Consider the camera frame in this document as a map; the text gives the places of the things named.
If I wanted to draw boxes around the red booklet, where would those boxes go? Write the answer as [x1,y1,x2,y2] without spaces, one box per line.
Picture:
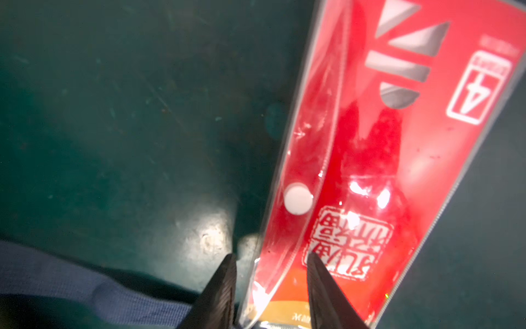
[237,1,525,328]

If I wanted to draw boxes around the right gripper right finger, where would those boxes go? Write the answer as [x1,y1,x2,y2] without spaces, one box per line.
[307,252,368,329]

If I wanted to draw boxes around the navy blue backpack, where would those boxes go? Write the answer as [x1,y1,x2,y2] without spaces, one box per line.
[1,241,191,328]

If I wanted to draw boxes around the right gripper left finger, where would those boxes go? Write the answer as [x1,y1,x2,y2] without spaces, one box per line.
[177,254,237,329]

